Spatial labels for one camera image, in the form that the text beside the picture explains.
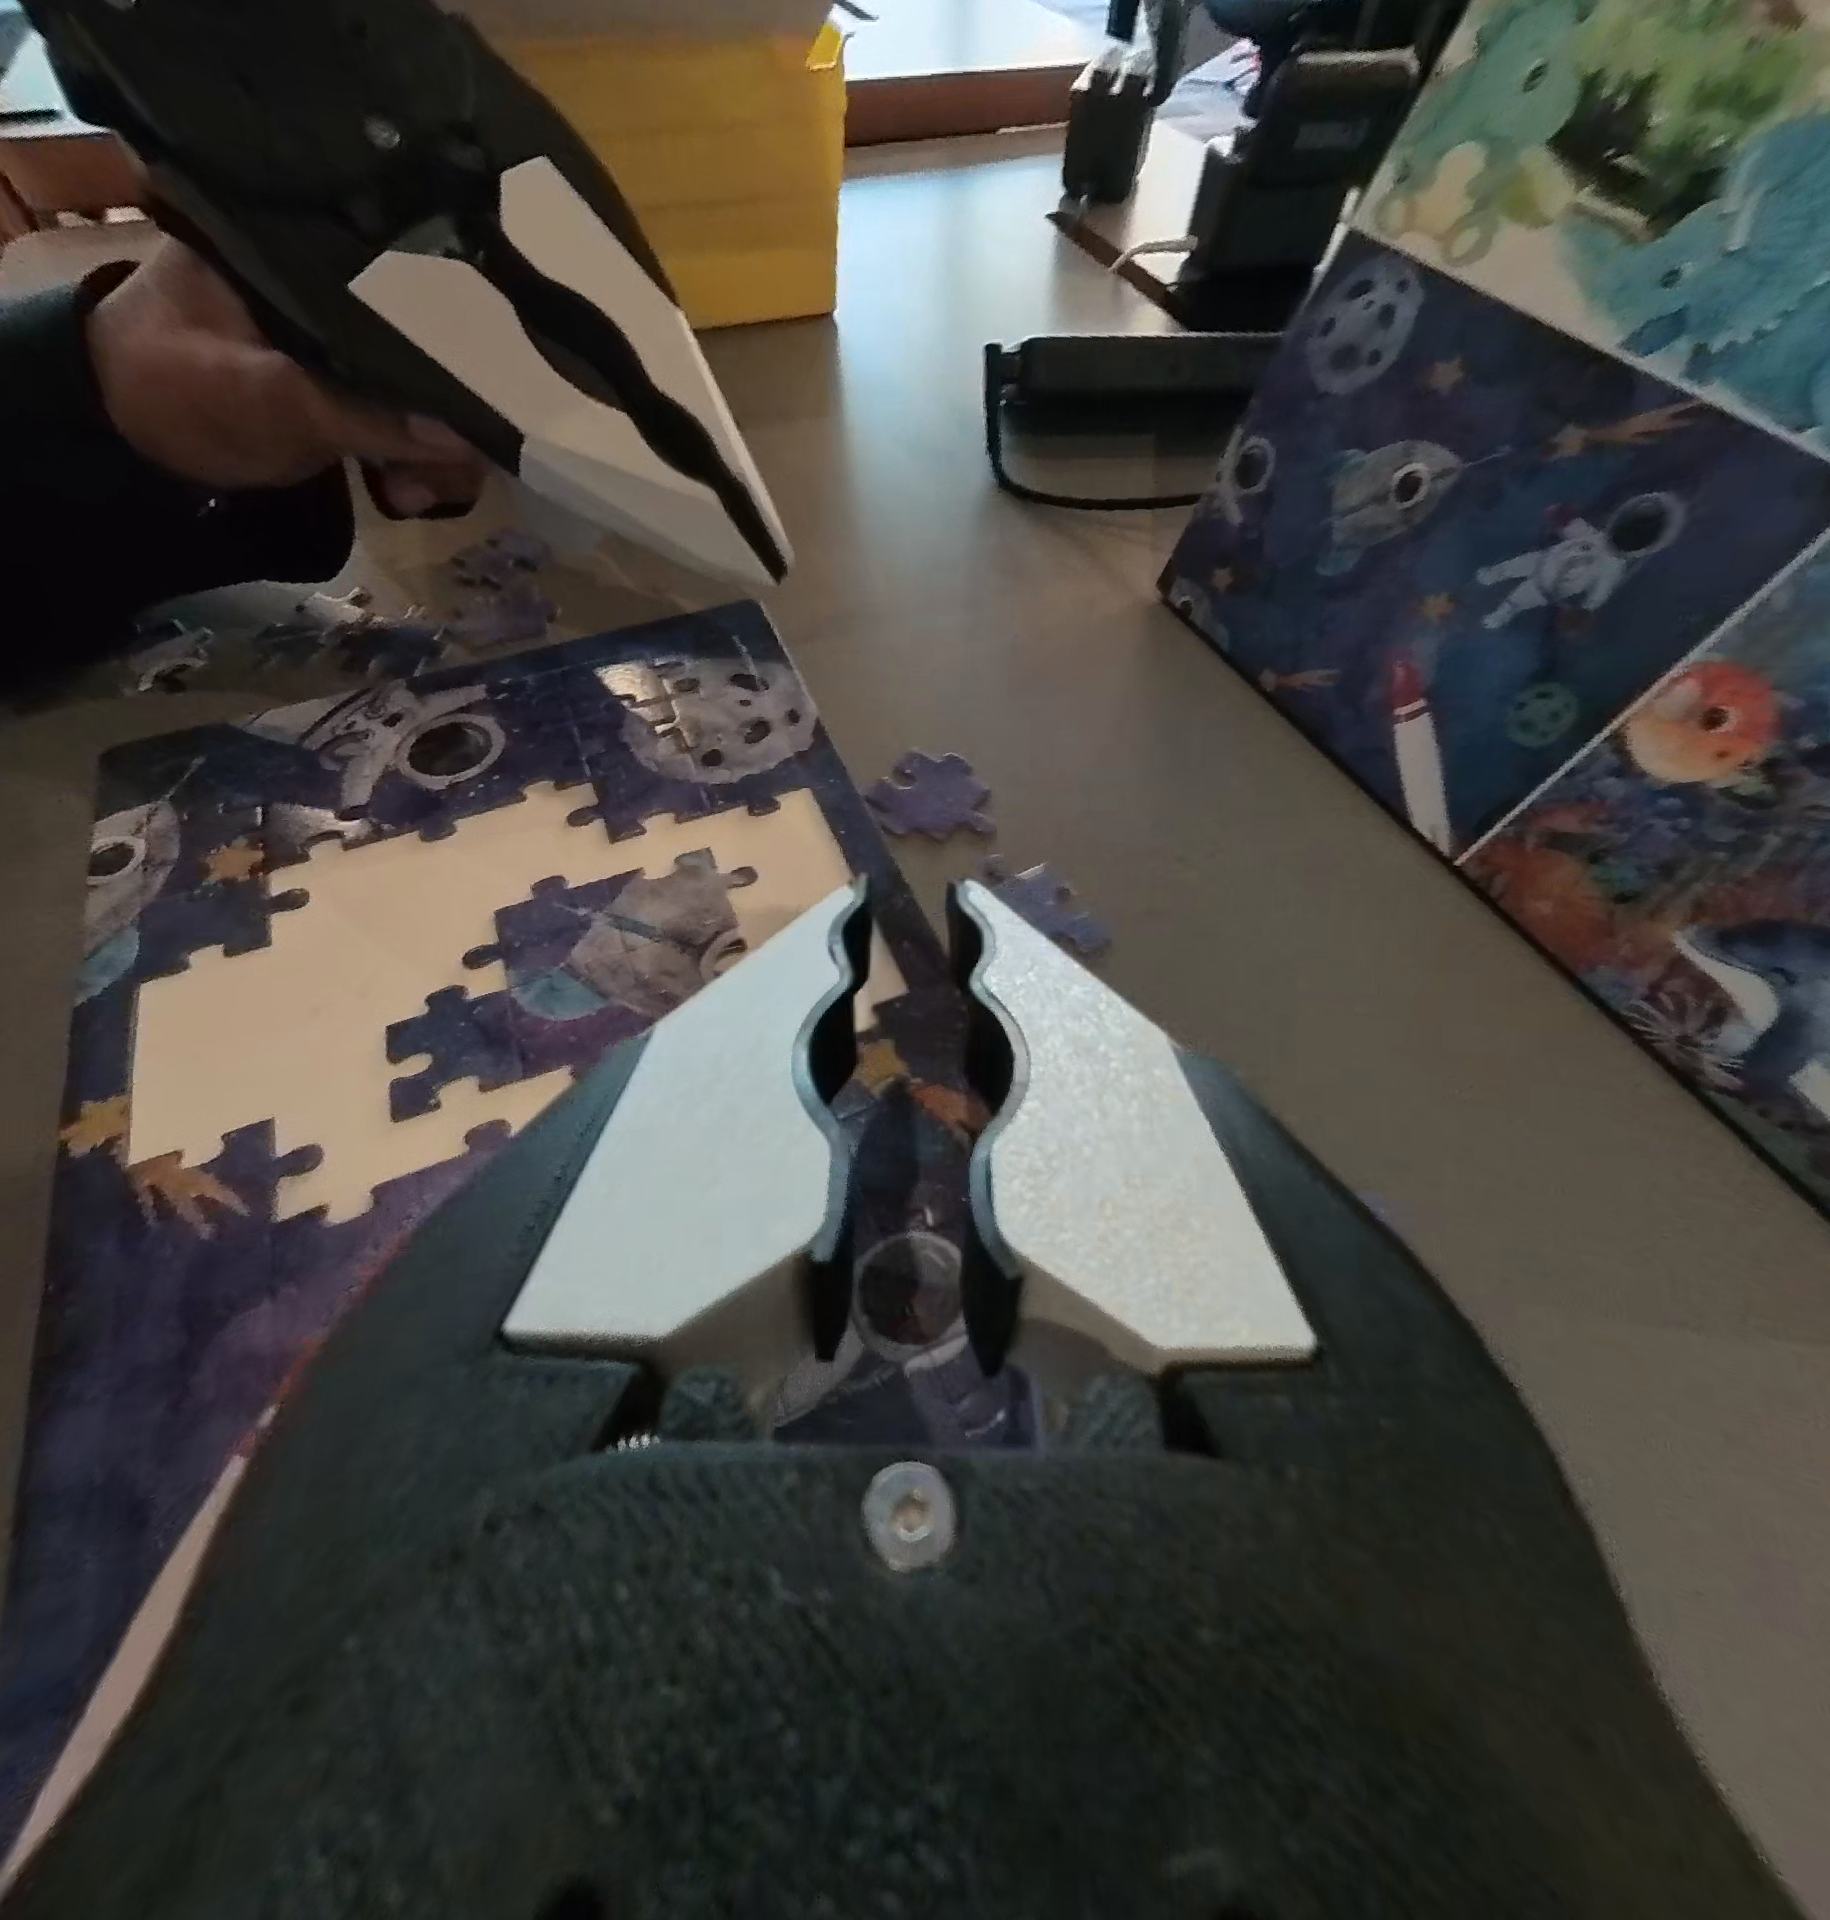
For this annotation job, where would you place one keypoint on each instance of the joined satellite puzzle piece cluster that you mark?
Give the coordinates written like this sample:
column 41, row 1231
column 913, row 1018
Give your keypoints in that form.
column 585, row 959

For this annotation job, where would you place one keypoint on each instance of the person's left hand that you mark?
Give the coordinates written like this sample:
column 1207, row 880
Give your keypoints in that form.
column 210, row 390

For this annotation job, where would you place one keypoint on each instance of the purple starry puzzle piece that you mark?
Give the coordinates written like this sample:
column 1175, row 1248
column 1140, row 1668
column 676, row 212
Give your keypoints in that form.
column 931, row 795

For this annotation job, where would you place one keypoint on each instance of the dark blue puzzle piece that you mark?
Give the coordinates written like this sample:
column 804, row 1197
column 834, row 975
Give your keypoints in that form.
column 347, row 640

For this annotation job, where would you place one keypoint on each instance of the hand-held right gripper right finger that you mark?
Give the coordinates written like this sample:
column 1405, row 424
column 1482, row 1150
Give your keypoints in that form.
column 1140, row 1188

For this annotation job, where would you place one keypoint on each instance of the black stand device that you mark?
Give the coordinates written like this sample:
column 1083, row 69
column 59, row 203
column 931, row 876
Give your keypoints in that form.
column 1290, row 183

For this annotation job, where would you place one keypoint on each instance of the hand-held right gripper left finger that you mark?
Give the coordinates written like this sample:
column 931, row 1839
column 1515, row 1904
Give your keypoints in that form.
column 676, row 1198

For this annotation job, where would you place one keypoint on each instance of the blue and white puzzle piece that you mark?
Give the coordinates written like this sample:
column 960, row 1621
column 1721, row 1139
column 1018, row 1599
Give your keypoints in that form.
column 1060, row 906

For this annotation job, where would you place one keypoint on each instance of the yellow box with white flap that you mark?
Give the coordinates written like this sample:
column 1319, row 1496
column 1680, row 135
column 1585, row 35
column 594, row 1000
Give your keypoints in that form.
column 704, row 183

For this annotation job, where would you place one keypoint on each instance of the small black device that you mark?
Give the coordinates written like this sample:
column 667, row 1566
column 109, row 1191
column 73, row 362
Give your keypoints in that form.
column 1104, row 135

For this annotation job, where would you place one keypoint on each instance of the illustrated puzzle box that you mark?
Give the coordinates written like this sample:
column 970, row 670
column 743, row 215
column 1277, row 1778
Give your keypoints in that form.
column 1530, row 525

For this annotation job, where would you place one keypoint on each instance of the pale porthole joined puzzle pieces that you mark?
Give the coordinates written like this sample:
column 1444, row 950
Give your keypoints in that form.
column 688, row 954

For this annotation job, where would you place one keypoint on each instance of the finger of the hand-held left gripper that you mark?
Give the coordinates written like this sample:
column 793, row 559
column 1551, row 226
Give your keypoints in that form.
column 448, row 338
column 600, row 248

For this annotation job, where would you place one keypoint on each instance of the brown wooden desk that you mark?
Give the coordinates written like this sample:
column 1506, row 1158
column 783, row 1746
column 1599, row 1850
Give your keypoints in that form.
column 943, row 104

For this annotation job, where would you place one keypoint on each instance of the person's left forearm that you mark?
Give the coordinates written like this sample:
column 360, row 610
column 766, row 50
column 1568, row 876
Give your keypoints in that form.
column 45, row 496

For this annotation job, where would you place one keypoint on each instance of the space jigsaw puzzle tray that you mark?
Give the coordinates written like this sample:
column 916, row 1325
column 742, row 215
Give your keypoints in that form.
column 256, row 992

